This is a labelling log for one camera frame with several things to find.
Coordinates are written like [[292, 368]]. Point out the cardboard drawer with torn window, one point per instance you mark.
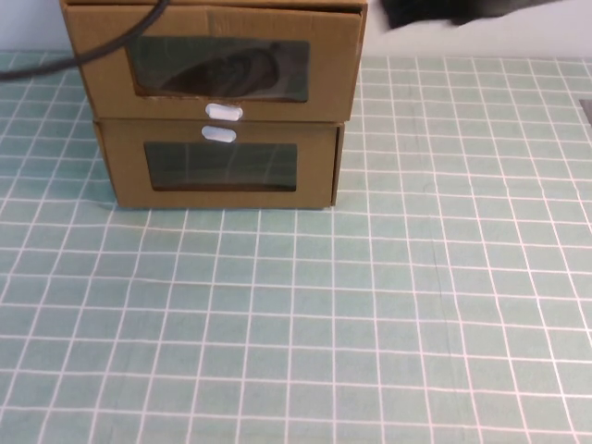
[[324, 92]]

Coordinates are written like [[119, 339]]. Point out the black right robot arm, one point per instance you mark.
[[416, 11]]

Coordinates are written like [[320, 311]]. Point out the plain brown cardboard box shell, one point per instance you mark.
[[296, 122]]

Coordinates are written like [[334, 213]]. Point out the cardboard drawer with wide window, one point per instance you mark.
[[125, 185]]

